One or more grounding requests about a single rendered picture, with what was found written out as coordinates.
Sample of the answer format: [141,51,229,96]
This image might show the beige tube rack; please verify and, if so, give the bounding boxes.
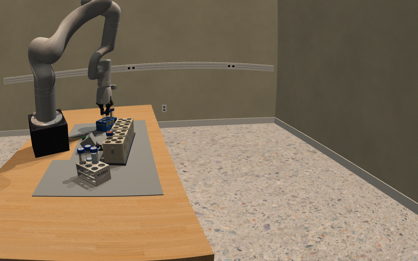
[77,161,111,186]

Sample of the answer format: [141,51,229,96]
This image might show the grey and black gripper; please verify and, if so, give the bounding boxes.
[96,86,113,116]

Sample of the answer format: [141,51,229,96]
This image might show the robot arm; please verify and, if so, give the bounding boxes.
[28,0,121,127]

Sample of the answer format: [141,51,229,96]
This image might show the blue tube rack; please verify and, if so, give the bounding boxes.
[96,117,117,132]

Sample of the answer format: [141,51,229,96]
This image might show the beige bucket adapter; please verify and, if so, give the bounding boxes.
[102,137,127,163]
[115,118,134,137]
[110,129,130,153]
[111,123,132,143]

